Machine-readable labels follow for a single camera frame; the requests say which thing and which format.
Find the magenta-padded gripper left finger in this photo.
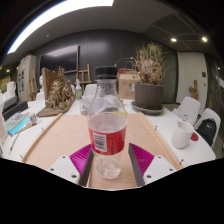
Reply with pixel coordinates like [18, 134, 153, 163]
[46, 143, 96, 188]

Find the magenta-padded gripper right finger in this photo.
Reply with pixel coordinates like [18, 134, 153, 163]
[127, 143, 178, 187]

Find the clear red-labelled water bottle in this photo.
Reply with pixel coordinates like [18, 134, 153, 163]
[86, 65, 128, 180]

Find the light wooden slatted board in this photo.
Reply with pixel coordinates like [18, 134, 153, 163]
[20, 111, 185, 190]

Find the white ceramic cup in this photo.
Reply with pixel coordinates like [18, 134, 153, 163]
[171, 119, 195, 150]

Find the dry plant in grey pot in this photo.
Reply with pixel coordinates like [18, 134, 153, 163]
[128, 42, 168, 110]

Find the small spray bottle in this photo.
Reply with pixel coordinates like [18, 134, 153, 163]
[75, 78, 83, 101]

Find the white plastic chair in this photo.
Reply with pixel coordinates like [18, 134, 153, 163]
[193, 107, 222, 148]
[172, 96, 202, 127]
[82, 83, 98, 98]

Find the black backpack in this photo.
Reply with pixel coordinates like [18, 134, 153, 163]
[194, 118, 218, 148]

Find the teal book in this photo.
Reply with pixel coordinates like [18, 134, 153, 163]
[4, 111, 38, 136]

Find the brown cardboard box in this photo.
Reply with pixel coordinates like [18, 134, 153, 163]
[117, 68, 142, 101]

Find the wooden easel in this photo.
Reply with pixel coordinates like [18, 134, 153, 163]
[75, 63, 93, 92]

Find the black desktop device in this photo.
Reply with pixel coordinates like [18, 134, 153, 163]
[1, 95, 30, 122]

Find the white cabinet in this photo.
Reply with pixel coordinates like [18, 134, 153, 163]
[16, 54, 38, 102]

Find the wooden wall figure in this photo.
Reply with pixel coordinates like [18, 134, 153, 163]
[188, 79, 199, 101]

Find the black wall screen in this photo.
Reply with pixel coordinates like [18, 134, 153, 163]
[39, 44, 81, 75]

